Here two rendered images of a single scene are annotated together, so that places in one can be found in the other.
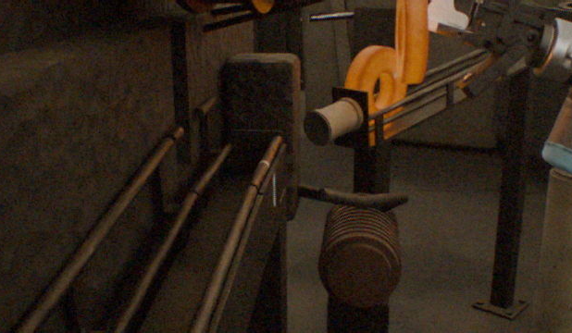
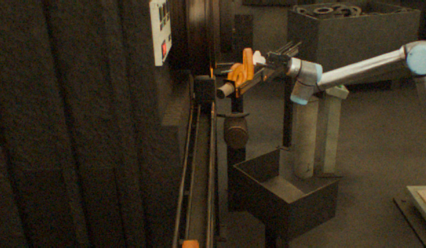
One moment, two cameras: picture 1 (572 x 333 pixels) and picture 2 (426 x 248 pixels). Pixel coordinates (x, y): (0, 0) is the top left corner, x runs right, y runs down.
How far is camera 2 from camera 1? 1.01 m
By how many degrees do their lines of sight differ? 9
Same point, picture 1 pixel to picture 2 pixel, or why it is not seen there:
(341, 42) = not seen: hidden behind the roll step
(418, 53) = (250, 72)
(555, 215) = (300, 114)
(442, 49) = (262, 32)
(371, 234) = (239, 126)
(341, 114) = (227, 89)
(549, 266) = (298, 131)
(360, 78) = (232, 76)
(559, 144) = (294, 95)
